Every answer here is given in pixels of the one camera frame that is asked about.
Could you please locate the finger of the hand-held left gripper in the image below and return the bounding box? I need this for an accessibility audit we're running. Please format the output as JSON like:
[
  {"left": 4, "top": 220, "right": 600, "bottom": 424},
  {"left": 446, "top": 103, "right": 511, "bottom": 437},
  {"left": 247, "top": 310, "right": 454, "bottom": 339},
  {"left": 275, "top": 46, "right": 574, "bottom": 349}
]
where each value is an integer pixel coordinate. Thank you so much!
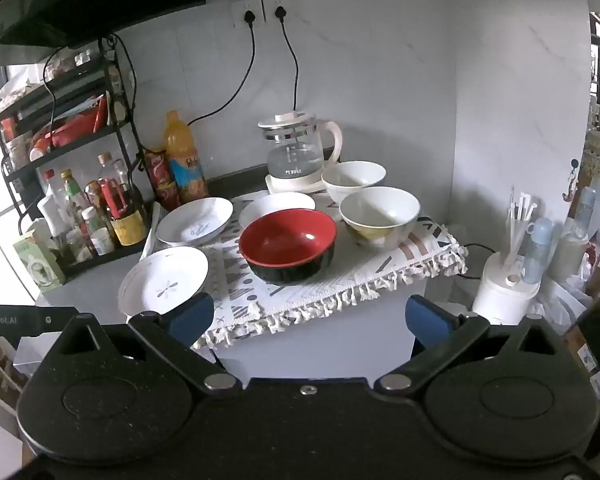
[{"left": 38, "top": 306, "right": 79, "bottom": 334}]

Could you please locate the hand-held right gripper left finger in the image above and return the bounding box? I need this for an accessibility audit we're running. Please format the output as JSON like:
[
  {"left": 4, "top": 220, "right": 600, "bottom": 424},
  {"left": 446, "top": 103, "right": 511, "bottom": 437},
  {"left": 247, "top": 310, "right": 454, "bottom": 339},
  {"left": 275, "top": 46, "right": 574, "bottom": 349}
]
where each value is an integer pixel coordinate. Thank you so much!
[{"left": 57, "top": 292, "right": 243, "bottom": 395}]

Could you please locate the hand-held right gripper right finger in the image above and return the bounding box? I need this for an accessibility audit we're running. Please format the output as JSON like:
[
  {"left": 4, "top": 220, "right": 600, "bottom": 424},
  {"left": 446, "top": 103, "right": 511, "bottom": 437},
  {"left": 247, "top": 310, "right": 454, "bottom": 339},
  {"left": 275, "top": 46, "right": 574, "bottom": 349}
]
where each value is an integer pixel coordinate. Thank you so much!
[{"left": 374, "top": 295, "right": 563, "bottom": 395}]

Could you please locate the white plate grey flower print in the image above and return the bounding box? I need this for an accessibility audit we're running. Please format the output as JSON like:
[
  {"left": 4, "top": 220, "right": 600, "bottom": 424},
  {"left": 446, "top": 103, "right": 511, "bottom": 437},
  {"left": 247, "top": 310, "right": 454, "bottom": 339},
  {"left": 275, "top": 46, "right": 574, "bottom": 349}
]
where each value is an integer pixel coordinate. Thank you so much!
[{"left": 118, "top": 247, "right": 210, "bottom": 317}]

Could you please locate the white plate blue script print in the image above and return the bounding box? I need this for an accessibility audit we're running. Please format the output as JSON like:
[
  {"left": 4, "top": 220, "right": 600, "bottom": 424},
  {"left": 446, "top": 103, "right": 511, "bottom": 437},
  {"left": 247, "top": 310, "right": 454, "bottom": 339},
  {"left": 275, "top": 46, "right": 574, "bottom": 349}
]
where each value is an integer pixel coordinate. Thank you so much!
[{"left": 155, "top": 197, "right": 234, "bottom": 247}]

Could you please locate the white bowl gold pattern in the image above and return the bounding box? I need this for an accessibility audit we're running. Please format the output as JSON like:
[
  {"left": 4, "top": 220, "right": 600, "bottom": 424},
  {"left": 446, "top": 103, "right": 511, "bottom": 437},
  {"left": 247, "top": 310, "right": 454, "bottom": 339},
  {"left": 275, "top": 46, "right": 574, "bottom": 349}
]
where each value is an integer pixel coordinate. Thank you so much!
[{"left": 339, "top": 186, "right": 421, "bottom": 249}]

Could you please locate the red and black bowl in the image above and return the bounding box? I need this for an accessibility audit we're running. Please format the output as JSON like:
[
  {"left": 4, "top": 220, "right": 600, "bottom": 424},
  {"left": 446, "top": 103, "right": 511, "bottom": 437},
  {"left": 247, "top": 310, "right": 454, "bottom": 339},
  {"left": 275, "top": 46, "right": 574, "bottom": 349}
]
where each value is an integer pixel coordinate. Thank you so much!
[{"left": 238, "top": 208, "right": 338, "bottom": 286}]

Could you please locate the white plate blue leaf print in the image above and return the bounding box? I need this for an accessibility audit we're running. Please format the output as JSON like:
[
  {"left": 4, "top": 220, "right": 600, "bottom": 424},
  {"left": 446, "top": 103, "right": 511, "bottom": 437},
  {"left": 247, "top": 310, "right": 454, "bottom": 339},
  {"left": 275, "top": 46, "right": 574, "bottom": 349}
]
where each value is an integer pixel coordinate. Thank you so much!
[{"left": 238, "top": 191, "right": 316, "bottom": 231}]

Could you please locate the plain white bowl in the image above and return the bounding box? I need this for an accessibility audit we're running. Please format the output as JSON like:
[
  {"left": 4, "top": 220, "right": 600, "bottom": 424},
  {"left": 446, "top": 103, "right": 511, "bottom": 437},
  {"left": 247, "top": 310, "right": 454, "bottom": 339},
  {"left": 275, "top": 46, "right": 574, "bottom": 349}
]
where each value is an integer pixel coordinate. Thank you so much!
[{"left": 322, "top": 161, "right": 387, "bottom": 204}]

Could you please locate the green cardboard box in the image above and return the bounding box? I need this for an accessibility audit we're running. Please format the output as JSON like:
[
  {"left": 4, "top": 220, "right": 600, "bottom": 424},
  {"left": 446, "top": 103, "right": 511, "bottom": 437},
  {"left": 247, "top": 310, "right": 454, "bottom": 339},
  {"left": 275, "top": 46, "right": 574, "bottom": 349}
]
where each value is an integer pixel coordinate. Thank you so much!
[{"left": 12, "top": 231, "right": 67, "bottom": 294}]

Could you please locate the patterned fringed table cloth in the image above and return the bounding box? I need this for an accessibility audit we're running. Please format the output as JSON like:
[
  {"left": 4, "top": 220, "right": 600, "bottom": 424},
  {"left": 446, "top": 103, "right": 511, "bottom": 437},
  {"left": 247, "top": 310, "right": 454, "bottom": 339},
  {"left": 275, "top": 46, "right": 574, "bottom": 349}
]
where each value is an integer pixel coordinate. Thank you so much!
[{"left": 141, "top": 189, "right": 469, "bottom": 352}]

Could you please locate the white chopstick holder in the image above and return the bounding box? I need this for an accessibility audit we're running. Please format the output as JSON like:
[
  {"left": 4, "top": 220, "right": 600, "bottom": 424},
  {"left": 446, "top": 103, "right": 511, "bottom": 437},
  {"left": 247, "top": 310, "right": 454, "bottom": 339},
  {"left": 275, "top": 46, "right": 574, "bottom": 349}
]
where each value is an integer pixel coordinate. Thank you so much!
[{"left": 472, "top": 186, "right": 542, "bottom": 328}]

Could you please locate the white plastic bottle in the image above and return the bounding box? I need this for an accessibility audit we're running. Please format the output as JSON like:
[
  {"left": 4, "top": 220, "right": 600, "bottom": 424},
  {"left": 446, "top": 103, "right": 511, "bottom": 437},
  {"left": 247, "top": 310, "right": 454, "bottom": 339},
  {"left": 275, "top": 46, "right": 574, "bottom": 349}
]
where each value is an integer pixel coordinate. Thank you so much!
[{"left": 37, "top": 194, "right": 69, "bottom": 239}]

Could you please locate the yellow utensil container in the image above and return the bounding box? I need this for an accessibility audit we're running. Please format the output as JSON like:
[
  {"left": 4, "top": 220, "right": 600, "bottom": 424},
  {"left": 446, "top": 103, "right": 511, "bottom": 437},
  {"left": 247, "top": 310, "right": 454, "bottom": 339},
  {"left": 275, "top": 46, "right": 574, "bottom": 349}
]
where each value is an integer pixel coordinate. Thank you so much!
[{"left": 111, "top": 209, "right": 149, "bottom": 247}]

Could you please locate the yellow cap seasoning bottle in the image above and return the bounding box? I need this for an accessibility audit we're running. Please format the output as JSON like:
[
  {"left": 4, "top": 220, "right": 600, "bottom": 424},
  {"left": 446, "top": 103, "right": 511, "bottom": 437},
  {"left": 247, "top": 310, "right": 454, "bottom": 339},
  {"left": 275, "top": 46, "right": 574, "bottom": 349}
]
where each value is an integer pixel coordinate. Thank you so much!
[{"left": 61, "top": 169, "right": 91, "bottom": 217}]

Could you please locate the light blue bottle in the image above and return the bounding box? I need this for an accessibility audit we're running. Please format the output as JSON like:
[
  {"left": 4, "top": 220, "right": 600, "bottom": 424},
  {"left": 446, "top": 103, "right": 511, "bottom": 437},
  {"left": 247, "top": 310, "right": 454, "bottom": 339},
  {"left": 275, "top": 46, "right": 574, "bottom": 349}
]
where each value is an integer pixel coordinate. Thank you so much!
[{"left": 522, "top": 217, "right": 554, "bottom": 284}]

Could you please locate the red soda bottle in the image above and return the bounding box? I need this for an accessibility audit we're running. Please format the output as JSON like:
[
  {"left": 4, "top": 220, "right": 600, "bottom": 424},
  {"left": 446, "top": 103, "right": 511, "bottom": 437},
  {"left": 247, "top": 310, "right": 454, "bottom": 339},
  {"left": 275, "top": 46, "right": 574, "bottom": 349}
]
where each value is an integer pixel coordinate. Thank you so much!
[{"left": 144, "top": 147, "right": 182, "bottom": 212}]

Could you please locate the clear glass bottle brown cap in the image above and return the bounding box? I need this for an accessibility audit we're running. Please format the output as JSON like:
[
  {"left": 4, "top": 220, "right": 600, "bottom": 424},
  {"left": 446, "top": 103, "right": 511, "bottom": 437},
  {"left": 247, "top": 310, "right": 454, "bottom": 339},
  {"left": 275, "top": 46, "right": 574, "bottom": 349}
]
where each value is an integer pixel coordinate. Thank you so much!
[{"left": 97, "top": 153, "right": 131, "bottom": 211}]

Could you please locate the orange juice bottle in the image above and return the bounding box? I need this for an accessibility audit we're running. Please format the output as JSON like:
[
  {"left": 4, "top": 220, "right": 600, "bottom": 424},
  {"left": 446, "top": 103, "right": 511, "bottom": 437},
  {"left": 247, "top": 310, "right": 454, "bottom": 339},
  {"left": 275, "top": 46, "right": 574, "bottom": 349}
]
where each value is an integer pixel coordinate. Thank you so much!
[{"left": 164, "top": 110, "right": 211, "bottom": 204}]

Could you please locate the brown cardboard box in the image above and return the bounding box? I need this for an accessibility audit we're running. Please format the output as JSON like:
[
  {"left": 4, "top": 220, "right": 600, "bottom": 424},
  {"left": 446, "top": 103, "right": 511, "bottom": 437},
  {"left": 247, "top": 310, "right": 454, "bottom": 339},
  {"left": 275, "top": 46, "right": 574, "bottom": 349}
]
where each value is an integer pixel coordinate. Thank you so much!
[{"left": 562, "top": 305, "right": 600, "bottom": 413}]

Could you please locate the cream kettle base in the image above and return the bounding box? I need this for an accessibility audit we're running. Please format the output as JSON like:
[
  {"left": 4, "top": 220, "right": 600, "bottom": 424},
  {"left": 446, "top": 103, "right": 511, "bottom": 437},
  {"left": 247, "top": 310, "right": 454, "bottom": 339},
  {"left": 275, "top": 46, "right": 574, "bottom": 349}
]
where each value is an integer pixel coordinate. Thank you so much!
[{"left": 264, "top": 172, "right": 331, "bottom": 196}]

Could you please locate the red snack bag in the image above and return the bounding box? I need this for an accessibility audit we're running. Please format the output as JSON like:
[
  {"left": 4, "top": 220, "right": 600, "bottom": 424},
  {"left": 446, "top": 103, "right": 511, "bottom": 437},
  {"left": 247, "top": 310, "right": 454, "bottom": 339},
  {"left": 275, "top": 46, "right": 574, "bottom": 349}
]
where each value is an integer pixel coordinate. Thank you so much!
[{"left": 29, "top": 96, "right": 107, "bottom": 162}]

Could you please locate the glass electric kettle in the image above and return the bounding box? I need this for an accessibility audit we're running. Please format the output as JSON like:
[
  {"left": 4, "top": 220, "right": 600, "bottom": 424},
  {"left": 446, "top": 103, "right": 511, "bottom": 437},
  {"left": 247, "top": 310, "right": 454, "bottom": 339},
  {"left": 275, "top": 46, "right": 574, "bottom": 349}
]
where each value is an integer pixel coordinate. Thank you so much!
[{"left": 257, "top": 112, "right": 343, "bottom": 183}]

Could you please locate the black metal kitchen rack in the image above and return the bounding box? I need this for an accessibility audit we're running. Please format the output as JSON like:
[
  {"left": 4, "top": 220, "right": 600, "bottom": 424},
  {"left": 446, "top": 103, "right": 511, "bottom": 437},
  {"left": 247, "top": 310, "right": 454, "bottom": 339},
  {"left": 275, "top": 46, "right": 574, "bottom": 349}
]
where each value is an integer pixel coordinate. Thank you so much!
[{"left": 0, "top": 34, "right": 156, "bottom": 283}]

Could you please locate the black wall hook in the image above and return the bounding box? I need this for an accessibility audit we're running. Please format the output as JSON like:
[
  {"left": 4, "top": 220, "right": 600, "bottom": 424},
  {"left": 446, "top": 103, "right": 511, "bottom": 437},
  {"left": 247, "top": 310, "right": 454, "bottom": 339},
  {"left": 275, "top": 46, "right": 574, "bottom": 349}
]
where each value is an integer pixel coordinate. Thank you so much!
[{"left": 562, "top": 158, "right": 580, "bottom": 201}]

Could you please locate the black power cable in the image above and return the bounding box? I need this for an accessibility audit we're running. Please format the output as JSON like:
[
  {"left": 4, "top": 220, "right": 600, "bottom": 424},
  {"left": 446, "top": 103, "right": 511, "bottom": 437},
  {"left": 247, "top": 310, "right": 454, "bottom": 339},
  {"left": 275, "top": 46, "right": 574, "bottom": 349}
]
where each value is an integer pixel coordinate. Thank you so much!
[
  {"left": 186, "top": 10, "right": 258, "bottom": 127},
  {"left": 275, "top": 6, "right": 301, "bottom": 113}
]

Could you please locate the white wall socket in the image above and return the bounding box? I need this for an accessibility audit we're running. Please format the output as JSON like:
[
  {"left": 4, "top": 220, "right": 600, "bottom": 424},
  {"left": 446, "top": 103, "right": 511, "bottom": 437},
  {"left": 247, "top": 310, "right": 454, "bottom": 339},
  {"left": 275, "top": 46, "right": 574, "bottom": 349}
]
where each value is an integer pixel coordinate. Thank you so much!
[
  {"left": 262, "top": 0, "right": 292, "bottom": 24},
  {"left": 231, "top": 0, "right": 264, "bottom": 29}
]

